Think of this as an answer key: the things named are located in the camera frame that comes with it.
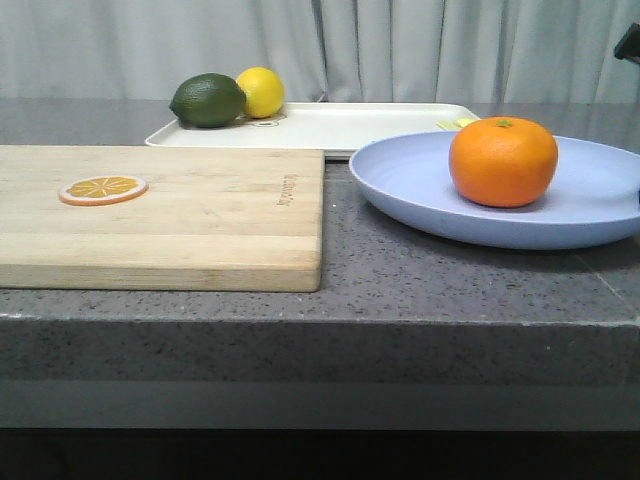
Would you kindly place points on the orange fruit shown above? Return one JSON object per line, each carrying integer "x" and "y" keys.
{"x": 503, "y": 162}

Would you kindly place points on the light blue plate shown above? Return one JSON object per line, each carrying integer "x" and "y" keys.
{"x": 592, "y": 200}

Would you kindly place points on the cream white tray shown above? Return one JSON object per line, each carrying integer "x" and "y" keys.
{"x": 338, "y": 129}

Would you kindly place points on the wooden cutting board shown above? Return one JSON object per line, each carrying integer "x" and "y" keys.
{"x": 212, "y": 219}

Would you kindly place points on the yellow lemon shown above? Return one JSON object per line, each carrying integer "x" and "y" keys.
{"x": 264, "y": 91}

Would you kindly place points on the green lime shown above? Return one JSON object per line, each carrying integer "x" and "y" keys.
{"x": 208, "y": 100}

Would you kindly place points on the grey curtain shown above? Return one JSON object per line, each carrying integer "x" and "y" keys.
{"x": 341, "y": 51}

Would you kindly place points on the orange slice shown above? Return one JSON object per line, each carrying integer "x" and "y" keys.
{"x": 102, "y": 190}

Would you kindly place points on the black robot part at edge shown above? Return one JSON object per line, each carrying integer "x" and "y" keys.
{"x": 628, "y": 47}

